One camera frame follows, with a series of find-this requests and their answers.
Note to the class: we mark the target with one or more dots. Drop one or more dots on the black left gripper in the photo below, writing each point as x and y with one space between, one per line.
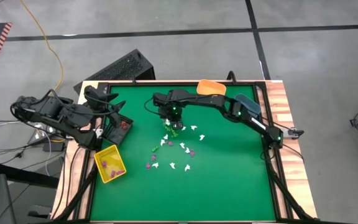
99 99

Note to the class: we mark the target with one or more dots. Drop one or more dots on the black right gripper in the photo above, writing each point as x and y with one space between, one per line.
172 113

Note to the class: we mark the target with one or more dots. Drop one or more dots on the green skeleton figurine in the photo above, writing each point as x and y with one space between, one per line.
165 126
155 149
174 134
168 130

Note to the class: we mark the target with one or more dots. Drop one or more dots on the pink skeleton figurine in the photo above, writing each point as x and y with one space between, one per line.
192 153
148 166
120 171
113 174
153 157
104 164
170 143

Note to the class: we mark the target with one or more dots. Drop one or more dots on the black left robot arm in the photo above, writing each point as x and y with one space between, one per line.
48 110

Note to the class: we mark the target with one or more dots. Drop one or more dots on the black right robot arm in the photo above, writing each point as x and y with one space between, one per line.
197 99

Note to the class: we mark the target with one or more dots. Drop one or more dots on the black slotted basket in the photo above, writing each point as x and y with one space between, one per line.
117 133

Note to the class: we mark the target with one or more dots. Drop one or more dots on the black perforated computer case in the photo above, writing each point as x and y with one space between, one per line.
120 68

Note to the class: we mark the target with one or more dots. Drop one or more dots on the yellow slotted basket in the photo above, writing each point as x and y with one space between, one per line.
114 157

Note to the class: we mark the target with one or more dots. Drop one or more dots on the yellow plastic tub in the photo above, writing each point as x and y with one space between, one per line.
211 88

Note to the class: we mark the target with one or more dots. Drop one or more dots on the blue-grey plastic tub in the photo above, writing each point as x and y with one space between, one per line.
250 105

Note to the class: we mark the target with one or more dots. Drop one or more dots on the black aluminium rig frame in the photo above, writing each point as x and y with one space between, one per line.
182 83

